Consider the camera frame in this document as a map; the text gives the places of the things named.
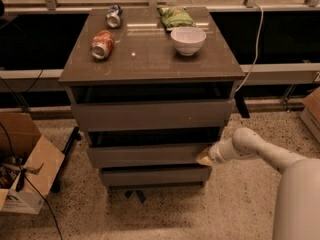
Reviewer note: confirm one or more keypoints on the green chip bag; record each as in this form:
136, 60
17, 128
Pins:
175, 16

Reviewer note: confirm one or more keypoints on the grey drawer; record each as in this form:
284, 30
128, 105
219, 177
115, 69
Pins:
154, 175
152, 115
129, 156

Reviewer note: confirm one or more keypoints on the cardboard box at right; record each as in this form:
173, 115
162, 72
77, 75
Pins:
311, 113

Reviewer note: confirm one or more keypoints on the blue silver soda can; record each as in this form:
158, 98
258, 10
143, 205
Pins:
113, 16

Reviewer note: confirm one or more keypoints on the grey top drawer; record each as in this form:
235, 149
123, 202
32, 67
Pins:
152, 115

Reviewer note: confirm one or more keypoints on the open cardboard box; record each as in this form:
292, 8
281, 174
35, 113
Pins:
21, 138

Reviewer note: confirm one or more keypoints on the grey bottom drawer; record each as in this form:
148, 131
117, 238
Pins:
154, 175

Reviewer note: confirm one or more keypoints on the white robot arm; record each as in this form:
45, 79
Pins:
297, 208

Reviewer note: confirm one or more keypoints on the black bar on floor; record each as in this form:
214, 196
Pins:
74, 136

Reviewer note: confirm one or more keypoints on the red soda can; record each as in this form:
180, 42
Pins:
102, 44

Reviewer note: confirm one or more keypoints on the grey drawer cabinet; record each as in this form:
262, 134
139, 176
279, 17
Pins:
145, 67

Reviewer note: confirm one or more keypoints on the white bowl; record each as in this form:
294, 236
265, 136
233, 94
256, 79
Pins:
188, 40

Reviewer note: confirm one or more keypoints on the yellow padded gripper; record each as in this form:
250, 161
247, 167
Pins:
215, 154

